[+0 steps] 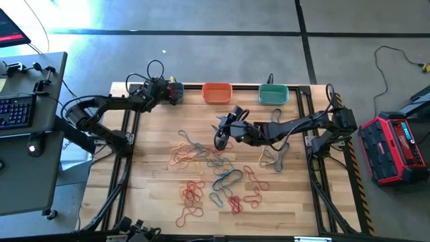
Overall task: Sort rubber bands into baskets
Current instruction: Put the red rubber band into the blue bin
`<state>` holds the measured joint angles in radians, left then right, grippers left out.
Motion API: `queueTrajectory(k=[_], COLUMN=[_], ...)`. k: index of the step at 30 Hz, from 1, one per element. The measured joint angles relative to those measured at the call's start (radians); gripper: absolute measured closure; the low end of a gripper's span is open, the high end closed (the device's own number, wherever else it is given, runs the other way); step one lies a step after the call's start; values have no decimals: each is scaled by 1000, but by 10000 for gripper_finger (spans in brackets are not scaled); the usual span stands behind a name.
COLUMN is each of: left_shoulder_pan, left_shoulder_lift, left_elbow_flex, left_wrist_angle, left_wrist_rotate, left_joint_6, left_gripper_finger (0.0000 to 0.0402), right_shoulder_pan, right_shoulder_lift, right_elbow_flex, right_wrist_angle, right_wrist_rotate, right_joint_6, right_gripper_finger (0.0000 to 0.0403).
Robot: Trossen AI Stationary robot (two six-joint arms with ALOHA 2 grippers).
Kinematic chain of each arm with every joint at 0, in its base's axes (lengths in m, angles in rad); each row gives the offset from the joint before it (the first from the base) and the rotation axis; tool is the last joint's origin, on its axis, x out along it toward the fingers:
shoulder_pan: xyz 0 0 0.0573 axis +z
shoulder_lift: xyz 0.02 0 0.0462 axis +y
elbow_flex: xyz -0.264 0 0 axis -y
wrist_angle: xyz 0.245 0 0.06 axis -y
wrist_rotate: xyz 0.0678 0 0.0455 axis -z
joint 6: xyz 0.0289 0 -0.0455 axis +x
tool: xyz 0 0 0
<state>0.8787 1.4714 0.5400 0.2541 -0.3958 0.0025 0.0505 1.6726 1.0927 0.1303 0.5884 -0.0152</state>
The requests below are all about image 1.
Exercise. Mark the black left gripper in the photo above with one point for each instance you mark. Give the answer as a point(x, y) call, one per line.
point(159, 95)

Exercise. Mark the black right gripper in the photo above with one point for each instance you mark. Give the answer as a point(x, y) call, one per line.
point(240, 132)

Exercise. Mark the grey plastic basket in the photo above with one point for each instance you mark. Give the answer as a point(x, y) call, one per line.
point(182, 95)

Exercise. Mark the pile of red rubber bands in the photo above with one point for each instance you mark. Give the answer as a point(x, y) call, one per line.
point(198, 195)

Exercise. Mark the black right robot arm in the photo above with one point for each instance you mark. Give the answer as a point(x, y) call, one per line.
point(302, 126)

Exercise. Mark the orange plastic basket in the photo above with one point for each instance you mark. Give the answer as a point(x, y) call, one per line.
point(217, 93)

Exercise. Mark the teal plastic basket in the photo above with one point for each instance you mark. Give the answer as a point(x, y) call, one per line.
point(273, 94)

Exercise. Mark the white sign board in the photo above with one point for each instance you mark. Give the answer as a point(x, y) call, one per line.
point(75, 151)

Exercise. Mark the grey desk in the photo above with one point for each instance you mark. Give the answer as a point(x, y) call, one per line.
point(50, 111)
point(27, 181)

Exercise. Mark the black desk clamp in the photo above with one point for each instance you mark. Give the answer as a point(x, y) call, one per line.
point(13, 67)
point(43, 79)

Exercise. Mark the black jointed device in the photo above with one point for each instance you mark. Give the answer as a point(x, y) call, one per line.
point(137, 230)

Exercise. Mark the black computer mouse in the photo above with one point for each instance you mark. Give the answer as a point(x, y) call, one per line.
point(35, 146)

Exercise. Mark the black keyboard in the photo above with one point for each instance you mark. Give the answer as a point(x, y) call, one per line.
point(16, 111)

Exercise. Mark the red black power station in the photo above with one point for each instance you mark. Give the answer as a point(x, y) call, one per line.
point(393, 148)

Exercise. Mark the black desk caster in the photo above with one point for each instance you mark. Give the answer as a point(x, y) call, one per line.
point(50, 214)

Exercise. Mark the black monitor with red bar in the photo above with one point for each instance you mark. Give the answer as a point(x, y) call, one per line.
point(11, 30)

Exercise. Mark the black floor stand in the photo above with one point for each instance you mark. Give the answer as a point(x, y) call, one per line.
point(416, 101)

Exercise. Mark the yellow plug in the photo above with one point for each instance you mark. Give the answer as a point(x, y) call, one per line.
point(426, 68)

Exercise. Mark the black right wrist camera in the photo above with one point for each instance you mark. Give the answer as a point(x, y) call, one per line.
point(239, 113)

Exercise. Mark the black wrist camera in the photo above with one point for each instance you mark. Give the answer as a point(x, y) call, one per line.
point(144, 89)
point(239, 113)

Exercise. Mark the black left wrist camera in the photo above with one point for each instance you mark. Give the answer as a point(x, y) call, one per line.
point(144, 89)

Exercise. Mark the silver table bracket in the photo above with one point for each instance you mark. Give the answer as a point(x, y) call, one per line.
point(111, 239)
point(312, 239)

